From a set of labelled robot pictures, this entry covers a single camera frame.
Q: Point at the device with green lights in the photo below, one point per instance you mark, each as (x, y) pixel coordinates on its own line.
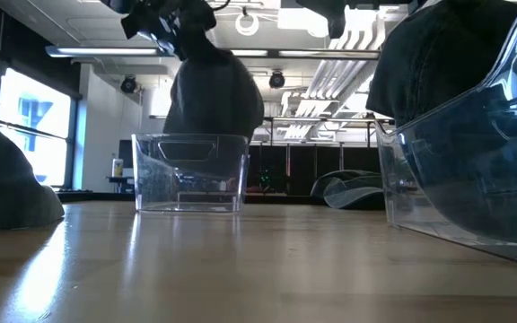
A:
(265, 178)

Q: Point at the faded grey baseball cap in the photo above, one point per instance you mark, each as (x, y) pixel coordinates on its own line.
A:
(7, 188)
(344, 193)

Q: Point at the black round ceiling speaker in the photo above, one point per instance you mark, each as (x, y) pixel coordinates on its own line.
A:
(277, 80)
(128, 84)

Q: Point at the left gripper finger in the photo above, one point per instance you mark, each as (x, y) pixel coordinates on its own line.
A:
(182, 42)
(204, 20)

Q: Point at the dark background monitor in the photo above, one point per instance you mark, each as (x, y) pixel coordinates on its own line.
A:
(126, 154)

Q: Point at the dark charcoal baseball cap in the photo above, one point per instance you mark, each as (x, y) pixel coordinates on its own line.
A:
(438, 58)

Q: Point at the overhead light bar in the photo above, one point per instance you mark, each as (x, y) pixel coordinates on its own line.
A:
(106, 51)

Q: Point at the small background desk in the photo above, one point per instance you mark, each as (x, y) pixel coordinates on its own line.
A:
(119, 179)

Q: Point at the clear plastic storage bin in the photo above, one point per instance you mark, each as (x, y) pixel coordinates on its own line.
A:
(442, 233)
(151, 179)

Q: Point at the silver ceiling duct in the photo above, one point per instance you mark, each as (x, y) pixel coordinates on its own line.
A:
(330, 76)

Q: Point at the white canister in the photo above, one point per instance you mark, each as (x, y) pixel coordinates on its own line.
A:
(117, 167)

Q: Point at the large bright window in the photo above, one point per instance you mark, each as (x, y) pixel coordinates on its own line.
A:
(34, 103)

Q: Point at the light blue-grey baseball cap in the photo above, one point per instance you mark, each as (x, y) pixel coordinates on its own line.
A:
(213, 98)

